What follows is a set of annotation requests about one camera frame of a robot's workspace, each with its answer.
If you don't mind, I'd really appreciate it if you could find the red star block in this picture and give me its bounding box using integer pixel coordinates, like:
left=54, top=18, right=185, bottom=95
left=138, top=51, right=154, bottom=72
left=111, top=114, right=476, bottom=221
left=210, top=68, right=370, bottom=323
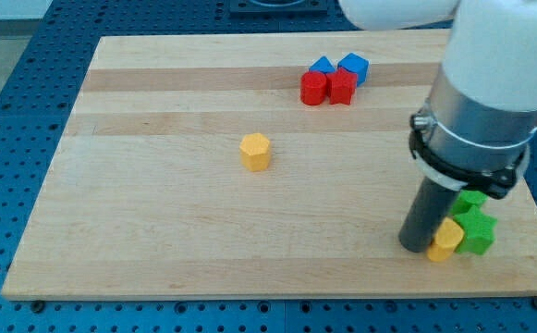
left=326, top=68, right=358, bottom=105

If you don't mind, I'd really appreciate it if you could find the blue cube block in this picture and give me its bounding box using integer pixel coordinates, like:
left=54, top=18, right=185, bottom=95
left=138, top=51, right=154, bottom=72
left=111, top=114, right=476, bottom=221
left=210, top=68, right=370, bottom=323
left=337, top=53, right=370, bottom=87

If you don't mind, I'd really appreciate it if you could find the wooden board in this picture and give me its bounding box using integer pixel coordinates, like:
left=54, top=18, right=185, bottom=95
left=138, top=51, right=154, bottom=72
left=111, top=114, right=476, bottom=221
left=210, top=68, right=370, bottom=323
left=1, top=30, right=537, bottom=301

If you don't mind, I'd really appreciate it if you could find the green block behind star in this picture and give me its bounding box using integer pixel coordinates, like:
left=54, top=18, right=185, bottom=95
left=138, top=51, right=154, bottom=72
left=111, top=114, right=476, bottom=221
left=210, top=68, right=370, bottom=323
left=449, top=191, right=488, bottom=216

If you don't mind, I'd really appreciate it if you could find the blue triangle block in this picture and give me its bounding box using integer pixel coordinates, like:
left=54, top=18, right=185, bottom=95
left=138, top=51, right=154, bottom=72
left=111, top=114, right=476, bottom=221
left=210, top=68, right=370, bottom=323
left=309, top=56, right=336, bottom=74

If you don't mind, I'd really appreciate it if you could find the yellow heart block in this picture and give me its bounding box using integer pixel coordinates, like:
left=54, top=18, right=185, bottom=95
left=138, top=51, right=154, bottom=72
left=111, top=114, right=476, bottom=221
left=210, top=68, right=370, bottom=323
left=426, top=217, right=465, bottom=262

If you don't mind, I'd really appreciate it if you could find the red cylinder block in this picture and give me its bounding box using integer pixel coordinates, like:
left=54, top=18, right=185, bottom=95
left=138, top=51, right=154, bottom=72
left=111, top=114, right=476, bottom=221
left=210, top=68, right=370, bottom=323
left=299, top=71, right=327, bottom=105

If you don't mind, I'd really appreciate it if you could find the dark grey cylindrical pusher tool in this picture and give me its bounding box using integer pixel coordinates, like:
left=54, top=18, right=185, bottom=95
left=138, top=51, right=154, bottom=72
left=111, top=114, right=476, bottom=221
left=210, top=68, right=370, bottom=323
left=398, top=178, right=458, bottom=253

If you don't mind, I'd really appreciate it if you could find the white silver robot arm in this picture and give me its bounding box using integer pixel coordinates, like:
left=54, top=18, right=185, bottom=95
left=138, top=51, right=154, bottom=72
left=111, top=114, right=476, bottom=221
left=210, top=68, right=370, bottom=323
left=340, top=0, right=537, bottom=199

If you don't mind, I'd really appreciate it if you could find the yellow hexagon block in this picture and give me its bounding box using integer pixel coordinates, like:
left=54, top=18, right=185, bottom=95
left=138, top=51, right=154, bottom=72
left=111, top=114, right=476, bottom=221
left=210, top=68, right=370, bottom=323
left=239, top=133, right=271, bottom=172

